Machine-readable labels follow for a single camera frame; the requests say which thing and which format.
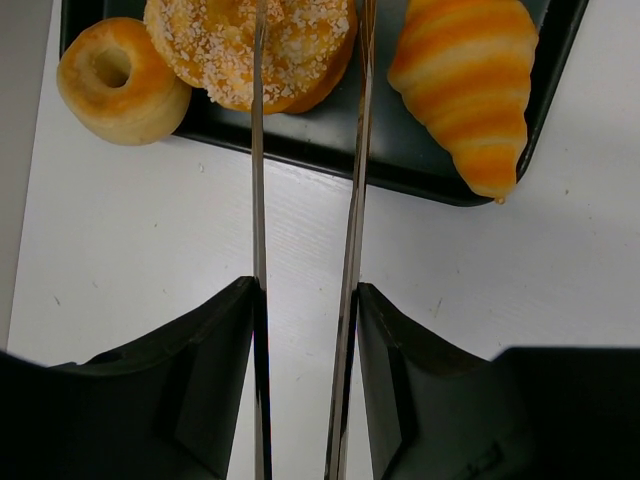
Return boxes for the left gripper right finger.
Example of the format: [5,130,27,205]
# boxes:
[358,283,639,479]

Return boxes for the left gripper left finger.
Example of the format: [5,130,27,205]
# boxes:
[1,277,255,479]

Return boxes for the metal tongs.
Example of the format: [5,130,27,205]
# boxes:
[251,1,376,480]

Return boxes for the sugared round bread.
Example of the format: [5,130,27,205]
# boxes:
[143,0,357,114]

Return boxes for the striped croissant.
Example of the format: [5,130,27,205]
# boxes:
[387,1,538,204]

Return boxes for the small ring bread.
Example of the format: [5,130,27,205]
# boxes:
[56,17,192,146]

